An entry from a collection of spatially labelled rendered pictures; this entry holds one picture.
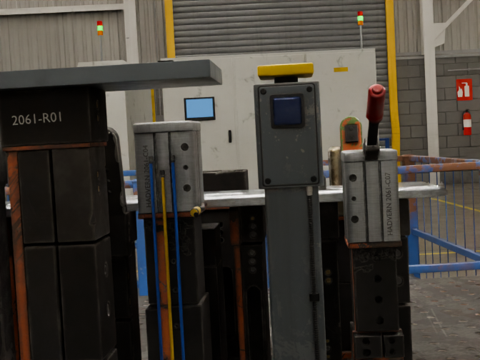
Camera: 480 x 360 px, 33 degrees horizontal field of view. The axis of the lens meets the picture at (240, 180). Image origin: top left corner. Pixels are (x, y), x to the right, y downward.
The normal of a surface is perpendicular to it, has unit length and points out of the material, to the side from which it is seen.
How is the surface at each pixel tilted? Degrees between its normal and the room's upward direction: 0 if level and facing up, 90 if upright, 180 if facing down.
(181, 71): 90
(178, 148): 90
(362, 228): 90
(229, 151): 90
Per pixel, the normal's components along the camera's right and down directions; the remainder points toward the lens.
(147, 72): -0.07, 0.06
